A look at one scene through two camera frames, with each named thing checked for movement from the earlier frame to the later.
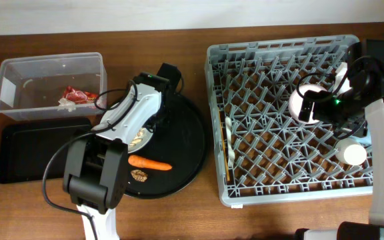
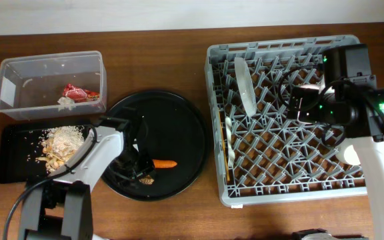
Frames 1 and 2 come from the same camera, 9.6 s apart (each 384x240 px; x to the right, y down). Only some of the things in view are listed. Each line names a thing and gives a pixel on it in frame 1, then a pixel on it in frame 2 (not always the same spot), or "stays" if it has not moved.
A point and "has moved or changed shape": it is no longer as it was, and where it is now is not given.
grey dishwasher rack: x=263 y=154 stays
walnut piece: x=139 y=175 has moved or changed shape
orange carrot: x=139 y=161 has moved or changed shape
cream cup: x=350 y=151 stays
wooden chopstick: x=227 y=176 stays
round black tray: x=180 y=139 stays
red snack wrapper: x=79 y=97 stays
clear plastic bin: x=50 y=87 stays
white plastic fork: x=231 y=153 stays
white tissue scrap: x=66 y=105 stays
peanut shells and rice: x=138 y=138 has moved or changed shape
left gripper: x=170 y=123 -> x=146 y=167
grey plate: x=141 y=139 has moved or changed shape
